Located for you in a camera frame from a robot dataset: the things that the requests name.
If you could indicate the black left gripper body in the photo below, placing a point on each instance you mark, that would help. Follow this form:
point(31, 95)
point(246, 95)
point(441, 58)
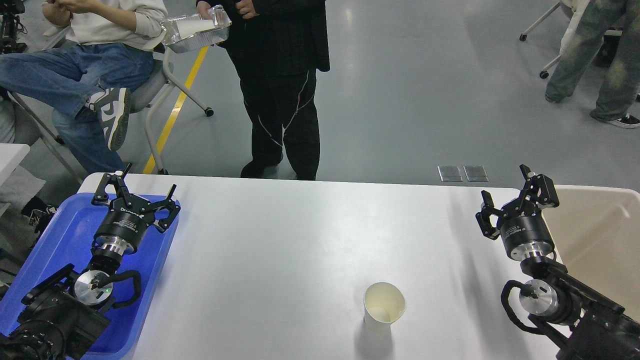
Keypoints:
point(125, 228)

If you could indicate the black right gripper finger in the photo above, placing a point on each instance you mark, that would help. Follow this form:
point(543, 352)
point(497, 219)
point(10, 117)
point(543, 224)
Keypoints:
point(483, 217)
point(537, 193)

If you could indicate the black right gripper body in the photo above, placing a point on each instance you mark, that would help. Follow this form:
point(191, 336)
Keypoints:
point(523, 231)

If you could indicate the white paper cup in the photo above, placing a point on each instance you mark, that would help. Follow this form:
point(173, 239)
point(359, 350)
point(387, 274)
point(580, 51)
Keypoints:
point(188, 27)
point(384, 304)

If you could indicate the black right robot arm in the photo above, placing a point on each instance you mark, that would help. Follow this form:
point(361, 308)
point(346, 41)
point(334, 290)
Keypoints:
point(583, 323)

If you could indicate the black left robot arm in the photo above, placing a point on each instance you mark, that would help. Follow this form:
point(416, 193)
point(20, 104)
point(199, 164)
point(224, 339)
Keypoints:
point(86, 287)

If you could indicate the right metal floor plate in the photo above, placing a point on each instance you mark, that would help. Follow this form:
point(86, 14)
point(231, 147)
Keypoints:
point(476, 173)

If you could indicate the metal floor plate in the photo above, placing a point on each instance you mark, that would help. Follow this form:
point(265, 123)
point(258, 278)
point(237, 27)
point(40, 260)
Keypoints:
point(476, 173)
point(450, 173)

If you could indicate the blue plastic tray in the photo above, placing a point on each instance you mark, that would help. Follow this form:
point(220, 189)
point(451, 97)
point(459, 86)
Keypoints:
point(67, 240)

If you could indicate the left metal floor plate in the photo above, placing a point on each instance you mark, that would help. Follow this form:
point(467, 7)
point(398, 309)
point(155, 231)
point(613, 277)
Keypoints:
point(450, 173)

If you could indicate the black sneaker left edge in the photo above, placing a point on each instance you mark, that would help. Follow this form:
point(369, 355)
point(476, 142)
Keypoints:
point(39, 213)

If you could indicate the beige plastic bin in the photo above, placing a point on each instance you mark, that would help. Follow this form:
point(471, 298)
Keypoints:
point(596, 231)

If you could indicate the grey rolling chair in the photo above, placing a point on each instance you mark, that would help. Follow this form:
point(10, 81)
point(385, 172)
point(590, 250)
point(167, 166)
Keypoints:
point(160, 84)

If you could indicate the person in green trousers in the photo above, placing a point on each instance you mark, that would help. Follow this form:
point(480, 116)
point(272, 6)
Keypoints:
point(621, 82)

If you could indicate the seated person in jeans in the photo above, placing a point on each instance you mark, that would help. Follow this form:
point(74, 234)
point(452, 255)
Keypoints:
point(89, 84)

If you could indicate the white chair far right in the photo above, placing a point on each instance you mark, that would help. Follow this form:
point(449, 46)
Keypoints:
point(556, 33)

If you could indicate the aluminium foil tray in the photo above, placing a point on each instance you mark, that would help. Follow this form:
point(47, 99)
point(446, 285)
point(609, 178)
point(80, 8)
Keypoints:
point(201, 39)

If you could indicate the white paper cup in tray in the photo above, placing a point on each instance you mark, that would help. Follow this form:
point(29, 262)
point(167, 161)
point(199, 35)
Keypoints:
point(188, 27)

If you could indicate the black tripod equipment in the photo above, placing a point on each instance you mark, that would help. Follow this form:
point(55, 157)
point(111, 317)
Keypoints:
point(11, 25)

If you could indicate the standing person in black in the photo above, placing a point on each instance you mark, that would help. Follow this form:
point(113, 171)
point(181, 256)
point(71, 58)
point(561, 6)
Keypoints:
point(277, 47)

